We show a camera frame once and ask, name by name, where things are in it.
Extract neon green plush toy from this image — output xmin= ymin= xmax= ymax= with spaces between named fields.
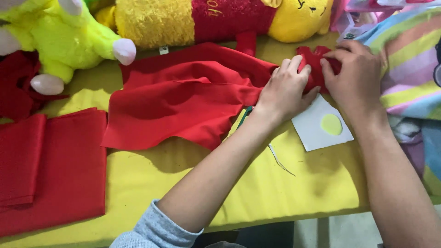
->
xmin=0 ymin=0 xmax=137 ymax=96

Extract pink plastic bags heap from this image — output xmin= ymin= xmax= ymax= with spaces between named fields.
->
xmin=330 ymin=0 xmax=441 ymax=42

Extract yellow bear plush red shirt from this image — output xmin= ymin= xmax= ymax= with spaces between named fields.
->
xmin=94 ymin=0 xmax=335 ymax=57

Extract person's left hand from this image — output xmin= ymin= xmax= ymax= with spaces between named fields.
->
xmin=255 ymin=55 xmax=321 ymax=124

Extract pastel striped blanket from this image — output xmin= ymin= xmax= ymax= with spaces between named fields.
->
xmin=355 ymin=6 xmax=441 ymax=197

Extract person's right hand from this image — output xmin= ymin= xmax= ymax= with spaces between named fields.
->
xmin=319 ymin=40 xmax=387 ymax=117

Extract white thread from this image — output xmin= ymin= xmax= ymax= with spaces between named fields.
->
xmin=267 ymin=143 xmax=297 ymax=178

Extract grey knitted sleeve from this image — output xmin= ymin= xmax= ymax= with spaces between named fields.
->
xmin=109 ymin=199 xmax=204 ymax=248

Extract white card with round hole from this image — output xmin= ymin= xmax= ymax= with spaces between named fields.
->
xmin=291 ymin=93 xmax=355 ymax=152

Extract bright red cloth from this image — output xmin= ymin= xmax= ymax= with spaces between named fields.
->
xmin=101 ymin=42 xmax=342 ymax=151

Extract crumpled dark red cloth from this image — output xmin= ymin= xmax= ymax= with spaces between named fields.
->
xmin=0 ymin=50 xmax=70 ymax=122

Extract folded red cloth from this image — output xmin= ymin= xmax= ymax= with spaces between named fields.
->
xmin=0 ymin=107 xmax=108 ymax=238

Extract yellow table cover cloth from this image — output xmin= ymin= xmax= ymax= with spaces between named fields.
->
xmin=0 ymin=32 xmax=373 ymax=248

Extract green handled scissors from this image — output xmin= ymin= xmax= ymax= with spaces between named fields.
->
xmin=236 ymin=105 xmax=255 ymax=130

